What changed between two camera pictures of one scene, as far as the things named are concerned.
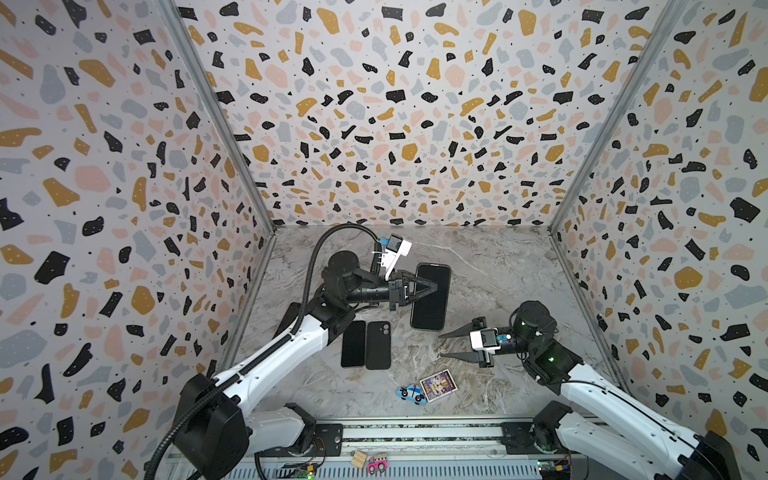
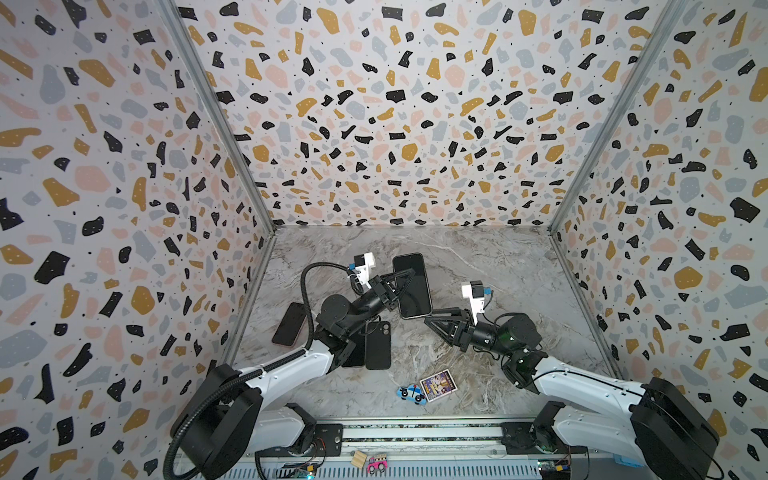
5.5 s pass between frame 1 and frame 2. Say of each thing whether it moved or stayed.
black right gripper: moved
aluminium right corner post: stayed
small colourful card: stayed
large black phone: stayed
